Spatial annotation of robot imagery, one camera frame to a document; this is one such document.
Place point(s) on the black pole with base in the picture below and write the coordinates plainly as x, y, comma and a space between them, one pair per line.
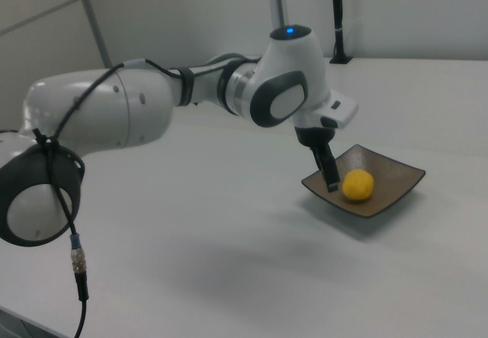
337, 17

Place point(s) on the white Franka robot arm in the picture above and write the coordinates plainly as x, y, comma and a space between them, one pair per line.
114, 105

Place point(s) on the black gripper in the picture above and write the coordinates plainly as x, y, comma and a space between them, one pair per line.
314, 136

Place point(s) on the brown square ceramic plate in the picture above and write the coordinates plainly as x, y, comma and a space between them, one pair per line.
385, 185

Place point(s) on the yellow lemon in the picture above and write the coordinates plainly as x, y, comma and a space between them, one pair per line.
357, 186

